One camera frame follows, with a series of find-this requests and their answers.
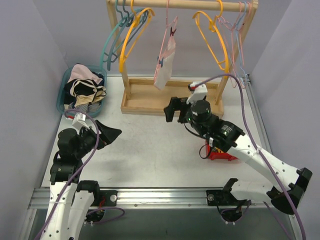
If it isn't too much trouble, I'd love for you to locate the white pink underwear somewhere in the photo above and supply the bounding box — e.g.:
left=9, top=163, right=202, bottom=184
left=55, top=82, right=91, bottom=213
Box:
left=153, top=36, right=176, bottom=90

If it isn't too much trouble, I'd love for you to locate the pink wire hanger with garment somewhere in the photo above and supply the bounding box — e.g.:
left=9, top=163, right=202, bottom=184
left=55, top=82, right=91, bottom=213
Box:
left=153, top=0, right=178, bottom=86

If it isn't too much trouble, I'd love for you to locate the yellow plastic hanger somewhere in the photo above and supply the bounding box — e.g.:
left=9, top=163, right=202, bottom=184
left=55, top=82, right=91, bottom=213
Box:
left=119, top=0, right=155, bottom=73
left=191, top=0, right=231, bottom=80

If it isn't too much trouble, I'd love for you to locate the dark red clothes peg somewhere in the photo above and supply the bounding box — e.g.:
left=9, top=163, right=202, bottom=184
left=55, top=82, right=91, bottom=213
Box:
left=169, top=27, right=177, bottom=37

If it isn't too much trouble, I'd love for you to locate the black underwear with beige band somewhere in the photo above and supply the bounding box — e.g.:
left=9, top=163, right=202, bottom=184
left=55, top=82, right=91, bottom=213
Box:
left=64, top=78, right=107, bottom=106

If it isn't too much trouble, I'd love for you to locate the blue clothes peg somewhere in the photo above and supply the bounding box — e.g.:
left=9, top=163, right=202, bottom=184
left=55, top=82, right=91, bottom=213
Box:
left=157, top=56, right=164, bottom=68

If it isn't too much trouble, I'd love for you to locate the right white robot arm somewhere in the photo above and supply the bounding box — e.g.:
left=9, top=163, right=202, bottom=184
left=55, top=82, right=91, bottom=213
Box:
left=163, top=97, right=313, bottom=215

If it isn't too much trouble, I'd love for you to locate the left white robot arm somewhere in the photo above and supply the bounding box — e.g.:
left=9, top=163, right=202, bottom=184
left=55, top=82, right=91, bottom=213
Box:
left=36, top=120, right=122, bottom=240

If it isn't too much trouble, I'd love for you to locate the blue grey plastic hanger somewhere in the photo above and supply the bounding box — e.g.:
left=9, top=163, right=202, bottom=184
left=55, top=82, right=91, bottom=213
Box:
left=117, top=7, right=145, bottom=64

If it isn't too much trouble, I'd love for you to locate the teal plastic hanger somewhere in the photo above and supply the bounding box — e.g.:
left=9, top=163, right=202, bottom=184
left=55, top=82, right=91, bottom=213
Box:
left=100, top=0, right=135, bottom=71

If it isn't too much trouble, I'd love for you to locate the wooden clothes rack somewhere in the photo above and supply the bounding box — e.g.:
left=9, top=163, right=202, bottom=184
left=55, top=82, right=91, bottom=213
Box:
left=106, top=0, right=259, bottom=118

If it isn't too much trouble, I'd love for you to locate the pile of clothes in basket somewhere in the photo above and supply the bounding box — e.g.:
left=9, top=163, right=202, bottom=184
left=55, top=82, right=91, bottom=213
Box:
left=57, top=63, right=107, bottom=117

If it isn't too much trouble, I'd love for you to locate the red plastic clip bin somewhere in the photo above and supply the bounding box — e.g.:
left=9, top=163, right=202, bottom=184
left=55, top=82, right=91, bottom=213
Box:
left=205, top=141, right=238, bottom=162

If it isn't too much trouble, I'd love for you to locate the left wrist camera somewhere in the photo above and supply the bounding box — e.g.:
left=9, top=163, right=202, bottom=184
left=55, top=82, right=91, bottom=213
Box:
left=72, top=113, right=89, bottom=130

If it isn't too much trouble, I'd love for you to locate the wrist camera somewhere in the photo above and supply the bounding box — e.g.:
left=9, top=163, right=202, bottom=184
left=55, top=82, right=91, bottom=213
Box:
left=72, top=113, right=89, bottom=130
left=186, top=81, right=208, bottom=104

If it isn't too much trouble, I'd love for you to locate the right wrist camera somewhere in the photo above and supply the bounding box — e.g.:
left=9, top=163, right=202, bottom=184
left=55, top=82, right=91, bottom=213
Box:
left=186, top=81, right=208, bottom=104

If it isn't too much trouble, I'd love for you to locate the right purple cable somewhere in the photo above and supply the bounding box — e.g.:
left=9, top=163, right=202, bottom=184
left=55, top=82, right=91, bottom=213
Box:
left=197, top=74, right=307, bottom=240

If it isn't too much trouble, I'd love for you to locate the aluminium mounting rail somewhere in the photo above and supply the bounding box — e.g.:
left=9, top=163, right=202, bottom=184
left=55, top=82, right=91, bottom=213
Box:
left=27, top=187, right=297, bottom=211

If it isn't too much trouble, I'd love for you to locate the light blue wire hanger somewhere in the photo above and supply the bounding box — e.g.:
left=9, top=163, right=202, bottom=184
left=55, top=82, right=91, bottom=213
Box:
left=222, top=2, right=252, bottom=90

